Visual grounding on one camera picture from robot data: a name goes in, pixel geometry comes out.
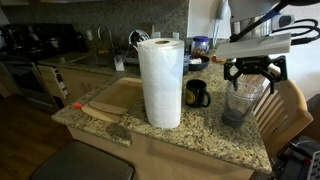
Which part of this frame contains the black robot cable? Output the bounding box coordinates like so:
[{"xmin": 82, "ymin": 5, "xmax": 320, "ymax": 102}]
[{"xmin": 229, "ymin": 0, "xmax": 320, "ymax": 46}]

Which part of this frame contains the clear jar with blue lid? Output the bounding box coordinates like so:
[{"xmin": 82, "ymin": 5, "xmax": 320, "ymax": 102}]
[{"xmin": 191, "ymin": 35, "xmax": 210, "ymax": 58}]

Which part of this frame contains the black kitchen stove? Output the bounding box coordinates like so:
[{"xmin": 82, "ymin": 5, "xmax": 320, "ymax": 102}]
[{"xmin": 0, "ymin": 23, "xmax": 88, "ymax": 114}]

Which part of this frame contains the white paper towel roll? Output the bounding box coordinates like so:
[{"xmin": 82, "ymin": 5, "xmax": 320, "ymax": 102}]
[{"xmin": 137, "ymin": 37, "xmax": 185, "ymax": 130}]

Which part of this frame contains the white wire dish rack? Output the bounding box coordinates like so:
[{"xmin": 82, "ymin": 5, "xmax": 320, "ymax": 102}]
[{"xmin": 128, "ymin": 29, "xmax": 150, "ymax": 56}]

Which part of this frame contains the wooden slat-back chair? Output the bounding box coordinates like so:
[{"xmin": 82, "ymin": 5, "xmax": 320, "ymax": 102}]
[{"xmin": 253, "ymin": 78, "xmax": 314, "ymax": 158}]

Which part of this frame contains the grey trash can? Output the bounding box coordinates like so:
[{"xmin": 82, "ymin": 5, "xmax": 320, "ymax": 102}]
[{"xmin": 29, "ymin": 140, "xmax": 135, "ymax": 180}]

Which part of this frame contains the open wooden kitchen drawer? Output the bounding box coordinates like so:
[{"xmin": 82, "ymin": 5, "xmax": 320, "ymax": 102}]
[{"xmin": 36, "ymin": 64, "xmax": 69, "ymax": 101}]

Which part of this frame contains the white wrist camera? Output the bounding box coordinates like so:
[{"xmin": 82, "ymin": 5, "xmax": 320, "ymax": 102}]
[{"xmin": 271, "ymin": 13, "xmax": 296, "ymax": 31}]

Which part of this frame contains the chrome kitchen faucet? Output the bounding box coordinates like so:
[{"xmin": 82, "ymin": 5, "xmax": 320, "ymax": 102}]
[{"xmin": 96, "ymin": 24, "xmax": 115, "ymax": 54}]

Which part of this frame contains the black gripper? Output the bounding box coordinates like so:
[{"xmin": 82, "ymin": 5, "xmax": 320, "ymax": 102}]
[{"xmin": 223, "ymin": 55, "xmax": 288, "ymax": 95}]

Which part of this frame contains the clear plastic blender cup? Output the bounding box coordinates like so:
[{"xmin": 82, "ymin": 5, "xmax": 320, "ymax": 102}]
[{"xmin": 221, "ymin": 79, "xmax": 264, "ymax": 129}]

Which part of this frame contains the small white sink caddy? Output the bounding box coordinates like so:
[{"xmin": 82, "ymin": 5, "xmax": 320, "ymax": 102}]
[{"xmin": 113, "ymin": 54, "xmax": 126, "ymax": 72}]

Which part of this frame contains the orange package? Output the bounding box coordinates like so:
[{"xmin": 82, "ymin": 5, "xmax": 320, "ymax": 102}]
[{"xmin": 211, "ymin": 54, "xmax": 228, "ymax": 64}]

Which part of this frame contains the dark blue bowl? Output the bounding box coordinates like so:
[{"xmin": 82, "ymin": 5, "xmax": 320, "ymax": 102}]
[{"xmin": 184, "ymin": 54, "xmax": 211, "ymax": 72}]

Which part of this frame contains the large wooden cutting board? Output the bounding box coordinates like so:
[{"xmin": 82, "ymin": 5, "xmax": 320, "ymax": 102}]
[{"xmin": 89, "ymin": 77, "xmax": 144, "ymax": 116}]

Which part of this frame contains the small wooden cutting board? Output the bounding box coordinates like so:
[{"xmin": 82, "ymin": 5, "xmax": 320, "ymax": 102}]
[{"xmin": 80, "ymin": 101, "xmax": 122, "ymax": 124}]

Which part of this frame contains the black mug with yellow logo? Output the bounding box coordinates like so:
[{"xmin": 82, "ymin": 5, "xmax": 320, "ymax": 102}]
[{"xmin": 185, "ymin": 79, "xmax": 212, "ymax": 108}]

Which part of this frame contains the black equipment with cables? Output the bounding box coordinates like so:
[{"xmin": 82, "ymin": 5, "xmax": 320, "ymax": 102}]
[{"xmin": 271, "ymin": 134, "xmax": 320, "ymax": 180}]

